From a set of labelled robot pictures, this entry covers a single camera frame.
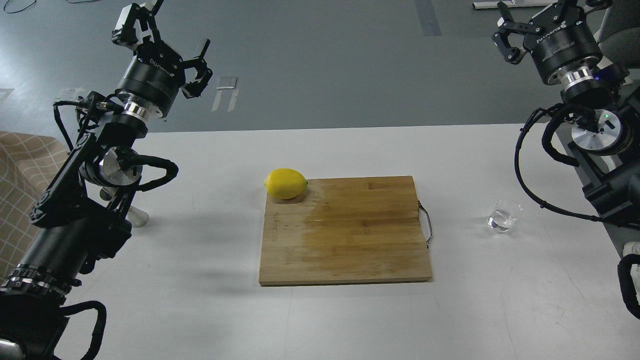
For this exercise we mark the clear glass cup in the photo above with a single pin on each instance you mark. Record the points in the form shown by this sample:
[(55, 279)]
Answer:
[(505, 214)]

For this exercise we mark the wooden cutting board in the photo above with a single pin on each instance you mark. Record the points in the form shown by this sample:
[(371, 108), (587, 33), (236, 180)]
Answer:
[(343, 231)]

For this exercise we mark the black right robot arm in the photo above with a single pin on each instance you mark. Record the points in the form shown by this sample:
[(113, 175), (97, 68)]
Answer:
[(593, 129)]

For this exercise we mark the steel double jigger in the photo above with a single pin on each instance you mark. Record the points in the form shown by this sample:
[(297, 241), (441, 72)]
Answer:
[(137, 217)]

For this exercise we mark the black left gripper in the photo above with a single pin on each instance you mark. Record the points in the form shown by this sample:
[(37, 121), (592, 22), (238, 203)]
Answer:
[(156, 71)]

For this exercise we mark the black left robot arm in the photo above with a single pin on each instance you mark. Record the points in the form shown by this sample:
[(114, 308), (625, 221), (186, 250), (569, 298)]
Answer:
[(82, 214)]

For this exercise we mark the yellow lemon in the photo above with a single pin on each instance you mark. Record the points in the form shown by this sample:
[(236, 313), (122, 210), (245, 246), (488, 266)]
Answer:
[(285, 183)]

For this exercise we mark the beige checkered cloth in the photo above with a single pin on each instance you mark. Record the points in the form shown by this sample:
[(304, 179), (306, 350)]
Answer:
[(28, 163)]

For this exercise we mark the white floor rail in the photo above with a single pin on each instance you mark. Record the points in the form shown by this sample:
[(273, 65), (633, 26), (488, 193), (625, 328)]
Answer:
[(484, 5)]

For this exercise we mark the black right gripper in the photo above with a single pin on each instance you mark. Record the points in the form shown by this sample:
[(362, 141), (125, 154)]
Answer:
[(562, 47)]

